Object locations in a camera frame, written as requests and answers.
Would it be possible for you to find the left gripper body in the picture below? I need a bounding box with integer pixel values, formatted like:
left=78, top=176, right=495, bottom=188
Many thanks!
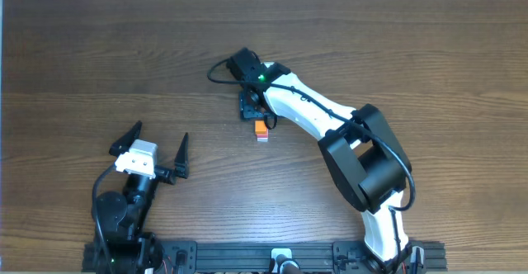
left=153, top=164, right=178, bottom=186

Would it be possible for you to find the black cable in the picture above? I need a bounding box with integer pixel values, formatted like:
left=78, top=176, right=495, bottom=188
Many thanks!
left=206, top=57, right=417, bottom=267
left=91, top=163, right=119, bottom=273

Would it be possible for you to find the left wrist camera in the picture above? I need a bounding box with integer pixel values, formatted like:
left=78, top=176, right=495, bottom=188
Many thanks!
left=114, top=139, right=159, bottom=180

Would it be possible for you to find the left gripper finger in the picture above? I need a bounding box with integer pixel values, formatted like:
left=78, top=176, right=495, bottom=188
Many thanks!
left=173, top=132, right=191, bottom=180
left=108, top=120, right=144, bottom=158

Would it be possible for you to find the mounting rail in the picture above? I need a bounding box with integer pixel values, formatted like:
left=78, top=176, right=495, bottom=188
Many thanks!
left=82, top=239, right=449, bottom=274

